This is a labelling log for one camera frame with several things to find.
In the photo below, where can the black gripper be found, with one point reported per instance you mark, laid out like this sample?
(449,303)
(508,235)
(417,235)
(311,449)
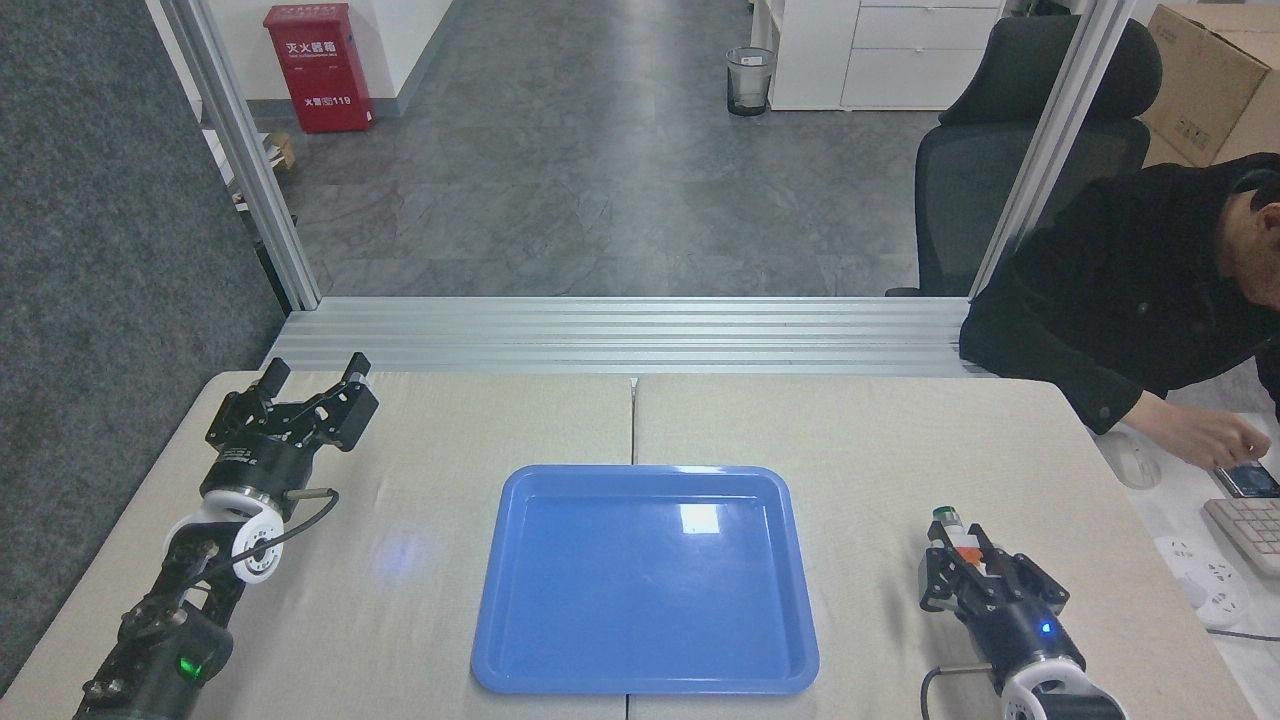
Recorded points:
(255,470)
(1025,635)

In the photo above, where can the green-capped switch part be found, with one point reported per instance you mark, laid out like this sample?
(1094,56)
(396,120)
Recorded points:
(962,545)

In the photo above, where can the black smartphone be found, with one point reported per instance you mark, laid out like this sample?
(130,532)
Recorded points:
(1250,482)

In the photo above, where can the blue plastic tray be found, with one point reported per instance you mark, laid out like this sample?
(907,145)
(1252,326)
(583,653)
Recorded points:
(645,580)

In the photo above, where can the person's hand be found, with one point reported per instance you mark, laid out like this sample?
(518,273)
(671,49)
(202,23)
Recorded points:
(1210,435)

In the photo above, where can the white computer mouse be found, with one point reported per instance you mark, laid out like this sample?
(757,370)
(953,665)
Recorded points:
(1135,460)

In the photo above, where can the white power strip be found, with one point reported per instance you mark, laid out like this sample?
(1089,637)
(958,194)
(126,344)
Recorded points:
(1205,580)

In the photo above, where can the small wooden box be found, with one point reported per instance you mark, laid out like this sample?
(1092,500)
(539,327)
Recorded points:
(280,150)

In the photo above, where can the white keyboard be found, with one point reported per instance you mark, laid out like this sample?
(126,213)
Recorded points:
(1250,530)

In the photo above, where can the person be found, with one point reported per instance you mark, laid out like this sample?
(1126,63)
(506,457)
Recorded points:
(1120,290)

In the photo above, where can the red fire extinguisher box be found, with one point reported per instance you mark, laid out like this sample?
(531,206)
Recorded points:
(320,70)

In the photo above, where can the black office chair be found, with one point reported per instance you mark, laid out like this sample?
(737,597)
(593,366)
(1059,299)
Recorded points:
(990,170)

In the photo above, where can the white drawer cabinet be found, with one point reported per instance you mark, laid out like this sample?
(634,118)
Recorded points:
(890,55)

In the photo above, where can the brown cardboard box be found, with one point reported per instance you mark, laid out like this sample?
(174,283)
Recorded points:
(1210,80)

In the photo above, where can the grey mesh trash bin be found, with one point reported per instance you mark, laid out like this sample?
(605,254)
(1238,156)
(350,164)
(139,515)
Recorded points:
(750,80)

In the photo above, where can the silver aluminium post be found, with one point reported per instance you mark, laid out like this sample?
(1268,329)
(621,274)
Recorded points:
(1060,130)
(240,150)

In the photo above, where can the silver aluminium rail frame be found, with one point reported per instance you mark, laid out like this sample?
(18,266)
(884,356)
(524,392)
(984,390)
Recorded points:
(620,335)

